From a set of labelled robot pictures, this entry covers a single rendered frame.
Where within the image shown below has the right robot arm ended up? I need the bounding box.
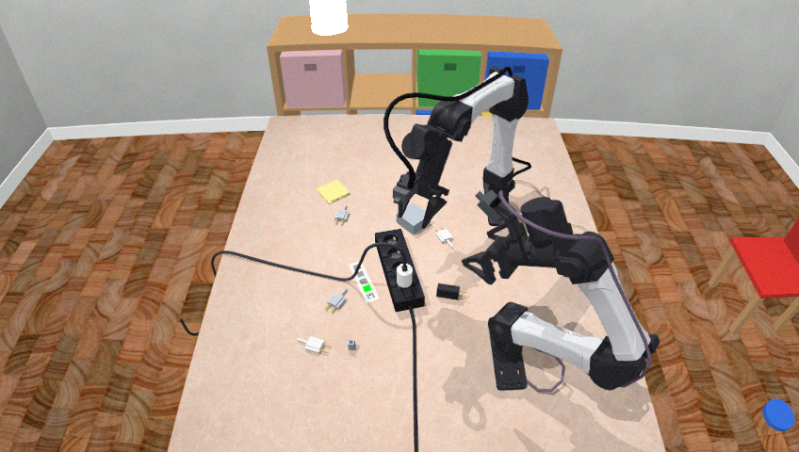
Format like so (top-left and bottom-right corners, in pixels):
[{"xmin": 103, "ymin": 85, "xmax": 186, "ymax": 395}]
[{"xmin": 401, "ymin": 74, "xmax": 529, "ymax": 202}]

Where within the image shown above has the white plug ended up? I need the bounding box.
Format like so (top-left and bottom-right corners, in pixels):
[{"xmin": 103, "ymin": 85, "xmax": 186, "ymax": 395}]
[
  {"xmin": 435, "ymin": 226, "xmax": 453, "ymax": 248},
  {"xmin": 297, "ymin": 336, "xmax": 330, "ymax": 353}
]

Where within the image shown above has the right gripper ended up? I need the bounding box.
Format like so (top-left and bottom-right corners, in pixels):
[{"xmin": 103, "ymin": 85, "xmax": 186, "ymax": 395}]
[{"xmin": 397, "ymin": 160, "xmax": 449, "ymax": 229}]

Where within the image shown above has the pale yellow square pad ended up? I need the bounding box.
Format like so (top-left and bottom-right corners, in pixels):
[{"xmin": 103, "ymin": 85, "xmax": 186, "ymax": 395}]
[{"xmin": 317, "ymin": 180, "xmax": 350, "ymax": 204}]

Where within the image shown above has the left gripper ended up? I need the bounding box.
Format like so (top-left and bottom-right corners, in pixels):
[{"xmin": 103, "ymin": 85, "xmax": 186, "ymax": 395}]
[{"xmin": 462, "ymin": 201, "xmax": 535, "ymax": 285}]

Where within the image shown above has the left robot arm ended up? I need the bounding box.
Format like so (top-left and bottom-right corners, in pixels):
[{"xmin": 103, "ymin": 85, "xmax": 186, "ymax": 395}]
[{"xmin": 488, "ymin": 197, "xmax": 660, "ymax": 391}]

